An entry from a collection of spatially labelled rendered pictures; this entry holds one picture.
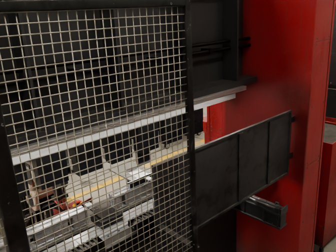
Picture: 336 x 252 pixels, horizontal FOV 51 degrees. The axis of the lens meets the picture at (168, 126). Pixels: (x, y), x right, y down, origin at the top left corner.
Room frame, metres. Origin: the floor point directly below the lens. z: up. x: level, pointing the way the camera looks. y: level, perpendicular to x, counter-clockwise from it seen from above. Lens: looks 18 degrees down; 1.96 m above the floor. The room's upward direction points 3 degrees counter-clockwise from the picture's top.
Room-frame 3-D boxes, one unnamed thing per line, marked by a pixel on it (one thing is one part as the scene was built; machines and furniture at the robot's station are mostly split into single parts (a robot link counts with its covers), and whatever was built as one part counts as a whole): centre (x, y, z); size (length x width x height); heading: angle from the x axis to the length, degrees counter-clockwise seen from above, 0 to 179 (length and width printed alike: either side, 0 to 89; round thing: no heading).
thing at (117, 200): (1.95, 0.20, 0.92); 0.39 x 0.06 x 0.10; 131
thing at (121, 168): (2.10, 0.26, 1.00); 0.26 x 0.18 x 0.01; 41
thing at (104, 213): (1.59, 0.38, 1.01); 0.26 x 0.12 x 0.05; 41
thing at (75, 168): (1.74, 0.45, 1.26); 0.15 x 0.09 x 0.17; 131
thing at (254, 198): (1.99, -0.43, 0.81); 0.64 x 0.08 x 0.14; 41
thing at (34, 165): (1.61, 0.60, 1.26); 0.15 x 0.09 x 0.17; 131
